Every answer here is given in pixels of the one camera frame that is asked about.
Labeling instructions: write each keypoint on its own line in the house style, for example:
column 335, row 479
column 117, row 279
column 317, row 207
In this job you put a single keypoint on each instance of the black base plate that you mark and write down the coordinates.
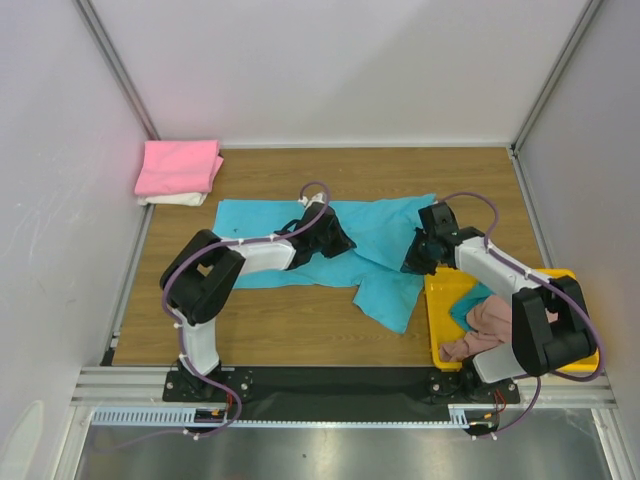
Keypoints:
column 362, row 388

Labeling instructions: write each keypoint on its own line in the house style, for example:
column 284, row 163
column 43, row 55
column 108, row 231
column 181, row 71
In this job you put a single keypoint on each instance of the folded pink t shirt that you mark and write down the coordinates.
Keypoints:
column 178, row 167

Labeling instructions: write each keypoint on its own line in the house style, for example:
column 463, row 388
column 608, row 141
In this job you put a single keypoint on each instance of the right aluminium frame post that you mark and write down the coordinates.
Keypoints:
column 567, row 52

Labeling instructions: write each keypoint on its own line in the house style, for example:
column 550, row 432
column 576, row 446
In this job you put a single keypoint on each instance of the dusty pink t shirt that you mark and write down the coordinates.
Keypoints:
column 490, row 325

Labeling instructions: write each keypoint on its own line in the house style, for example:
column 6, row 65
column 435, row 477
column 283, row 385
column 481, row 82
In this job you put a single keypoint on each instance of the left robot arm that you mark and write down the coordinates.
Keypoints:
column 198, row 283

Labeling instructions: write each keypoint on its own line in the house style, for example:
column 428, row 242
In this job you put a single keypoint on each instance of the left aluminium frame post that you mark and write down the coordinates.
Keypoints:
column 109, row 52

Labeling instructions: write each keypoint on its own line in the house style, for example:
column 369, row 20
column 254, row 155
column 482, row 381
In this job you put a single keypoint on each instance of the yellow plastic bin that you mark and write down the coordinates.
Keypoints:
column 447, row 287

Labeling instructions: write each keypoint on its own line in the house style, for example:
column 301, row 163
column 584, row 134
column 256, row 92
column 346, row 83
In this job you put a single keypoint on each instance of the white cable duct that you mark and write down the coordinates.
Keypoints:
column 427, row 416

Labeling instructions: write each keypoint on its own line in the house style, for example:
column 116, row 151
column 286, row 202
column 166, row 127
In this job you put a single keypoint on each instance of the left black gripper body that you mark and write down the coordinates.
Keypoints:
column 321, row 243

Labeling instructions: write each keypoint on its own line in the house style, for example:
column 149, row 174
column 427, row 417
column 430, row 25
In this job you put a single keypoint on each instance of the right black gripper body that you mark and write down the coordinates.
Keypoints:
column 420, row 255

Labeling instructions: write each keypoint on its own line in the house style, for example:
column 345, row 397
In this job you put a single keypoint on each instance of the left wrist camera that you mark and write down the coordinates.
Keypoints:
column 314, row 204

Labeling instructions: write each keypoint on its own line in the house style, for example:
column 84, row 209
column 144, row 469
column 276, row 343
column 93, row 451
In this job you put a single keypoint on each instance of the aluminium front rail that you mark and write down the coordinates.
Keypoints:
column 143, row 385

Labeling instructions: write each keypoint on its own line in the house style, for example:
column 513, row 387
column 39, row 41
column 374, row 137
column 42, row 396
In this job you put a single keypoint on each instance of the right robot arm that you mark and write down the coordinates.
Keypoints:
column 552, row 332

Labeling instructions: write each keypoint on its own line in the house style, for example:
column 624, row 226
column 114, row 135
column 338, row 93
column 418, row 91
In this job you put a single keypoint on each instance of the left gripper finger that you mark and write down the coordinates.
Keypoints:
column 339, row 233
column 335, row 248

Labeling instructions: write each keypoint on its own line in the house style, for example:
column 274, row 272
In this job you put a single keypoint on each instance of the folded white t shirt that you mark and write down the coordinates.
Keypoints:
column 191, row 199

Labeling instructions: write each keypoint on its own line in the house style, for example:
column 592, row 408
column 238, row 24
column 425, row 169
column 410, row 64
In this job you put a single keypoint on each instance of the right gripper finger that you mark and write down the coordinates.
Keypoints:
column 415, row 249
column 419, row 266

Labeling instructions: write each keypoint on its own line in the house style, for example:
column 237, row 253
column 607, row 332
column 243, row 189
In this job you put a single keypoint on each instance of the turquoise t shirt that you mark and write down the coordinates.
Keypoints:
column 474, row 297
column 382, row 230

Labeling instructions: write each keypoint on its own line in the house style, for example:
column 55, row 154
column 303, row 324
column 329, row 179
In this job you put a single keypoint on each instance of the aluminium frame post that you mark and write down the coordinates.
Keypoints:
column 567, row 52
column 109, row 52

